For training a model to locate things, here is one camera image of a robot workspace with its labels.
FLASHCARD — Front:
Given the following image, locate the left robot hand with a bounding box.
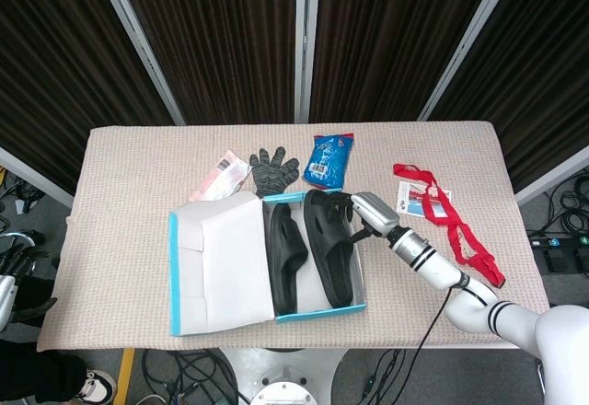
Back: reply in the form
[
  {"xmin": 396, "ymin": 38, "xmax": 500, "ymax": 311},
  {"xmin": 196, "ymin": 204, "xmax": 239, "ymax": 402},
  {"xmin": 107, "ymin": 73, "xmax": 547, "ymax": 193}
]
[{"xmin": 0, "ymin": 244, "xmax": 59, "ymax": 330}]

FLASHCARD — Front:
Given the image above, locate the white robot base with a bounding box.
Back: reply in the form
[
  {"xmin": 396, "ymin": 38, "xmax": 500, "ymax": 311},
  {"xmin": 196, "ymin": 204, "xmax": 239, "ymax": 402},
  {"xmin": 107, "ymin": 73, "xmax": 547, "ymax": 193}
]
[{"xmin": 219, "ymin": 347, "xmax": 352, "ymax": 405}]

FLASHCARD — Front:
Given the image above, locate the chrome chair frame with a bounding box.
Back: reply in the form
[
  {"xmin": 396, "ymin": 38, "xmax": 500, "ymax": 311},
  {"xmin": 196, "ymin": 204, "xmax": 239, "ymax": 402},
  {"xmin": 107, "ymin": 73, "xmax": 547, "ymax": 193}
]
[{"xmin": 0, "ymin": 228, "xmax": 46, "ymax": 259}]

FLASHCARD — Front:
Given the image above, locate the black floor cable bundle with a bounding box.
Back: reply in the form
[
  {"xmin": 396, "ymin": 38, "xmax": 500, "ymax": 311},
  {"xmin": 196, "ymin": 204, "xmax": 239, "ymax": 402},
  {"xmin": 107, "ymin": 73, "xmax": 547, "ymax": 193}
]
[
  {"xmin": 136, "ymin": 348, "xmax": 241, "ymax": 405},
  {"xmin": 526, "ymin": 172, "xmax": 589, "ymax": 237}
]

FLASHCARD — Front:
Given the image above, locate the black trouser leg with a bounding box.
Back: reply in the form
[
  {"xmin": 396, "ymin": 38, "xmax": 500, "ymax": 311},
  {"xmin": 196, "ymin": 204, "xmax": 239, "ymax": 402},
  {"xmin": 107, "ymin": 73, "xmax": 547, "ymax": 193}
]
[{"xmin": 0, "ymin": 338, "xmax": 89, "ymax": 405}]

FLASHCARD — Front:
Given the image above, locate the black rubber slipper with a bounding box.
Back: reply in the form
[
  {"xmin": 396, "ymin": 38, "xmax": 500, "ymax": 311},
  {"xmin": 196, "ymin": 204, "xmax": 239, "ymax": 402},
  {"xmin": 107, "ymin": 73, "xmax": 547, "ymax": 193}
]
[
  {"xmin": 302, "ymin": 188, "xmax": 357, "ymax": 310},
  {"xmin": 267, "ymin": 202, "xmax": 310, "ymax": 315}
]

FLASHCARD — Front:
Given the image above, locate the grey metal partition post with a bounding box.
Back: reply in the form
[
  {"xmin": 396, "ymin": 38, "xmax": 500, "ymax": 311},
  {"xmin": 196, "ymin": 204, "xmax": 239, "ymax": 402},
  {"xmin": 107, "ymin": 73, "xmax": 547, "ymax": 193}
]
[
  {"xmin": 293, "ymin": 0, "xmax": 322, "ymax": 124},
  {"xmin": 0, "ymin": 145, "xmax": 75, "ymax": 209},
  {"xmin": 417, "ymin": 0, "xmax": 526, "ymax": 122},
  {"xmin": 90, "ymin": 0, "xmax": 187, "ymax": 126},
  {"xmin": 514, "ymin": 145, "xmax": 589, "ymax": 207}
]

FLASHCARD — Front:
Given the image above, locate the red lace strap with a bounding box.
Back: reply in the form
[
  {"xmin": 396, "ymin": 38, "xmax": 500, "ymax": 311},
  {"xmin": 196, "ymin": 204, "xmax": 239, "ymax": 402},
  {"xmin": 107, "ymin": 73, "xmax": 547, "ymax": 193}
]
[{"xmin": 392, "ymin": 163, "xmax": 507, "ymax": 287}]

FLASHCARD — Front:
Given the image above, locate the light blue shoe box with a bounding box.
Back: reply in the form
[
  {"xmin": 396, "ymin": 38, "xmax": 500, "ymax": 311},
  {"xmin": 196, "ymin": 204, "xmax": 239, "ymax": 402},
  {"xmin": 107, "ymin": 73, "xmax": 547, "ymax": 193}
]
[{"xmin": 167, "ymin": 188, "xmax": 369, "ymax": 338}]

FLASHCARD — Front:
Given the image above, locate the black knit glove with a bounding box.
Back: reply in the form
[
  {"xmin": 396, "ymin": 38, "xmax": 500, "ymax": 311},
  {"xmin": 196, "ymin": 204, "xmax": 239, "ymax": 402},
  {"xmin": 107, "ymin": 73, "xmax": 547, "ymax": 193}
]
[{"xmin": 248, "ymin": 146, "xmax": 302, "ymax": 199}]

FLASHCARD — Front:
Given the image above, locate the pink snack packet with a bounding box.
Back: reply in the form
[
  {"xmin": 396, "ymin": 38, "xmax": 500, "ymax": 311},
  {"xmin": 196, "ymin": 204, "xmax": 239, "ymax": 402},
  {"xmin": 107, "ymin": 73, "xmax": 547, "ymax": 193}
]
[{"xmin": 189, "ymin": 148, "xmax": 252, "ymax": 203}]

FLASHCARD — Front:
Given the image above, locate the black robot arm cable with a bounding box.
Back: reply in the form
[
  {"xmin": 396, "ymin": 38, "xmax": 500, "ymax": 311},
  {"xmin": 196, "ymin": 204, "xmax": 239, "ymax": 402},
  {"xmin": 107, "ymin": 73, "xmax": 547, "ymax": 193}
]
[{"xmin": 361, "ymin": 283, "xmax": 467, "ymax": 405}]

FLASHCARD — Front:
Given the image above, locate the blue snack packet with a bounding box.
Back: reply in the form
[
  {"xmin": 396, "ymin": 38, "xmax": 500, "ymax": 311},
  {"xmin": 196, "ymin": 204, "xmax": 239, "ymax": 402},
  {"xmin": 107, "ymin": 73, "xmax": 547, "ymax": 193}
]
[{"xmin": 301, "ymin": 133, "xmax": 356, "ymax": 191}]

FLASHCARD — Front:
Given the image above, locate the white printed card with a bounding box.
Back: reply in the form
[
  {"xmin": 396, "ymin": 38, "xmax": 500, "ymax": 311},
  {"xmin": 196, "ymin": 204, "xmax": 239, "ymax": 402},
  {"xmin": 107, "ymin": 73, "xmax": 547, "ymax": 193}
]
[{"xmin": 396, "ymin": 180, "xmax": 454, "ymax": 219}]

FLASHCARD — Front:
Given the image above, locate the black and white sneaker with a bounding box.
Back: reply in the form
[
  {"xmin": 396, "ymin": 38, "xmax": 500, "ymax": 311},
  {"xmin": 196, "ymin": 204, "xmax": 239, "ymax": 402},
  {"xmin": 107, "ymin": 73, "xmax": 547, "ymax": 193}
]
[{"xmin": 75, "ymin": 368, "xmax": 118, "ymax": 402}]

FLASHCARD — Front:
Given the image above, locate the beige woven tablecloth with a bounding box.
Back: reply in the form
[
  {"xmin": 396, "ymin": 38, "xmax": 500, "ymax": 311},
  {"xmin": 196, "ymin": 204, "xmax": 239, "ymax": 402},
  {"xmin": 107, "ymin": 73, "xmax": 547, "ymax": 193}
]
[{"xmin": 36, "ymin": 121, "xmax": 551, "ymax": 351}]

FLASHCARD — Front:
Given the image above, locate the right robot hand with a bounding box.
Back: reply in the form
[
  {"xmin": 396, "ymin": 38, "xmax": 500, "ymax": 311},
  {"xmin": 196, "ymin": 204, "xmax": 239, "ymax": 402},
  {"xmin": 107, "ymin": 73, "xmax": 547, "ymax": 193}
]
[{"xmin": 324, "ymin": 190, "xmax": 401, "ymax": 243}]

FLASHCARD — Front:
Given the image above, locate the black power strip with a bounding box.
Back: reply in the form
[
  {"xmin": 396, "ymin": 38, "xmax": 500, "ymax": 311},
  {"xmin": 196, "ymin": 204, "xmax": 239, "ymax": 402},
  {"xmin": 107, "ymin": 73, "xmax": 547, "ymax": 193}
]
[{"xmin": 525, "ymin": 234, "xmax": 589, "ymax": 249}]

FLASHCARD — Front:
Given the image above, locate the dark ribbed partition panel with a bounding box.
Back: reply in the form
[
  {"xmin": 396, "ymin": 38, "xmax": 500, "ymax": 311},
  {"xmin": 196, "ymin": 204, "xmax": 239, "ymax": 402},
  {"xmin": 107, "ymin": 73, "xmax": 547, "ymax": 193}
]
[
  {"xmin": 0, "ymin": 0, "xmax": 177, "ymax": 197},
  {"xmin": 430, "ymin": 0, "xmax": 589, "ymax": 194},
  {"xmin": 308, "ymin": 0, "xmax": 503, "ymax": 124},
  {"xmin": 113, "ymin": 0, "xmax": 306, "ymax": 125}
]

